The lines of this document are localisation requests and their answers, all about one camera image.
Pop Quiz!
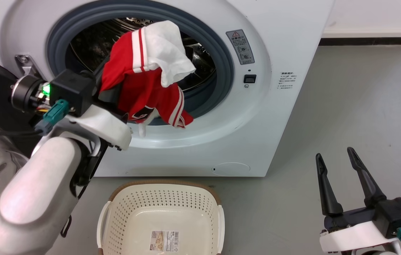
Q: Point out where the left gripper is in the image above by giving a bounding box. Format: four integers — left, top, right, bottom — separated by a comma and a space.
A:
49, 53, 132, 151

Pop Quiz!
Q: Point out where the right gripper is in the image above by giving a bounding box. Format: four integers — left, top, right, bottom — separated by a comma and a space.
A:
315, 147, 401, 255

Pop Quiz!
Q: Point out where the red and white garment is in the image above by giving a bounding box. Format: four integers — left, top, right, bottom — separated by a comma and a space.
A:
99, 20, 196, 137

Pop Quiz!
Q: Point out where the white front-load washing machine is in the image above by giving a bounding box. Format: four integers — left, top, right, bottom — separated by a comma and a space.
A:
0, 0, 335, 177

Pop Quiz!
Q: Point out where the cream perforated laundry basket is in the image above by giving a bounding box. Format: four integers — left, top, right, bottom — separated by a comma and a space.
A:
97, 181, 225, 255

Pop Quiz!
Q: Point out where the paper basket label sticker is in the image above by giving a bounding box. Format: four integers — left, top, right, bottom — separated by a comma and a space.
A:
151, 230, 180, 253

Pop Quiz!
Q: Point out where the steel washer drum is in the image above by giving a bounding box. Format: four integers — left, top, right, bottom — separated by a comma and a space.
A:
65, 17, 217, 103

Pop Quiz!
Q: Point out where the black cylindrical left gripper motor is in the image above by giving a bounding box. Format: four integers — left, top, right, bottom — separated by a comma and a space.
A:
11, 74, 51, 113

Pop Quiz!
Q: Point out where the metal door hinge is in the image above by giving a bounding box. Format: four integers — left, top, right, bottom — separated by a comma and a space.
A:
15, 54, 45, 80

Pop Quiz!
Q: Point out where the round white filter cover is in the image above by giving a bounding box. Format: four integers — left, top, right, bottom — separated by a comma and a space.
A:
212, 162, 251, 177

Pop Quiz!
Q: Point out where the small printed text label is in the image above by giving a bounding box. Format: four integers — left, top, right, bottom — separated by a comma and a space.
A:
277, 71, 297, 90

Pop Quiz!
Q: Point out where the grey rubber door seal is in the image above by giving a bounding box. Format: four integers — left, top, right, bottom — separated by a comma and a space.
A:
46, 0, 234, 126

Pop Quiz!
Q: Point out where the grey warning sticker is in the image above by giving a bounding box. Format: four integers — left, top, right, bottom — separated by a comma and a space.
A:
226, 29, 255, 65

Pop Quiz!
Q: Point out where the teal left cable connector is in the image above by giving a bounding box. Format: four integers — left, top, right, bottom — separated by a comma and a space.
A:
35, 99, 70, 135

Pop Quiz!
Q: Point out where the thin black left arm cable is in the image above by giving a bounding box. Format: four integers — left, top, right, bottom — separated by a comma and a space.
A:
61, 138, 109, 238

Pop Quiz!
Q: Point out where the black wall baseboard strip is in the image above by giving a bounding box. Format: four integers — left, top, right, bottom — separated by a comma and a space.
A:
319, 36, 401, 46

